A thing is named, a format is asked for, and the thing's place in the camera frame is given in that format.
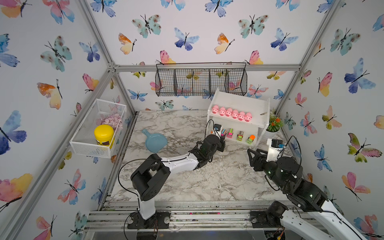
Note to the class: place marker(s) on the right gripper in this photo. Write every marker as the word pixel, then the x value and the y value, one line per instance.
pixel 260 159

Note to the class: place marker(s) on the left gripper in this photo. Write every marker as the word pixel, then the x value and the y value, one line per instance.
pixel 220 144

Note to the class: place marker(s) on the pink teal toy bus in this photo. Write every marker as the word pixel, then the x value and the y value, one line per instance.
pixel 223 134

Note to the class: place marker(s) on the pink pig toy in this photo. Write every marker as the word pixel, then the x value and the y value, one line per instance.
pixel 235 114
pixel 215 109
pixel 229 112
pixel 222 111
pixel 241 116

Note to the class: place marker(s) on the pink toy car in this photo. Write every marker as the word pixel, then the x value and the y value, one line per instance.
pixel 230 133

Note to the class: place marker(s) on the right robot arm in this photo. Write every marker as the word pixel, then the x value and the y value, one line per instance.
pixel 286 174

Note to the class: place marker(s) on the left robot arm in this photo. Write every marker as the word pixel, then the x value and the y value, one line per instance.
pixel 151 175

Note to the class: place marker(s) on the white two-tier shelf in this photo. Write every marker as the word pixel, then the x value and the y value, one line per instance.
pixel 260 110

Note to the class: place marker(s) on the potted plant with flowers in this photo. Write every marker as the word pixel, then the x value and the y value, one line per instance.
pixel 275 124

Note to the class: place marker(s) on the teal plastic paddle plate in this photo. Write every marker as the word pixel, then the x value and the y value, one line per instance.
pixel 154 142

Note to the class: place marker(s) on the pink round chips pile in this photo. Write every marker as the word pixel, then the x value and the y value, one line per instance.
pixel 114 120

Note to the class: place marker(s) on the yellow lidded jar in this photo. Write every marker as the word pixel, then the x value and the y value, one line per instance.
pixel 104 135

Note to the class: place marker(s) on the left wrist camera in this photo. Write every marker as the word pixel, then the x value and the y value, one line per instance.
pixel 218 129

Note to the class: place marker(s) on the black wire wall basket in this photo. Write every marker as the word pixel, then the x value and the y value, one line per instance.
pixel 200 79

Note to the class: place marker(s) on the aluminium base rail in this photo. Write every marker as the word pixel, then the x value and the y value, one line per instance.
pixel 184 216

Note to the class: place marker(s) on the white mesh wall basket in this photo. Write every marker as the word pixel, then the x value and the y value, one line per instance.
pixel 83 142

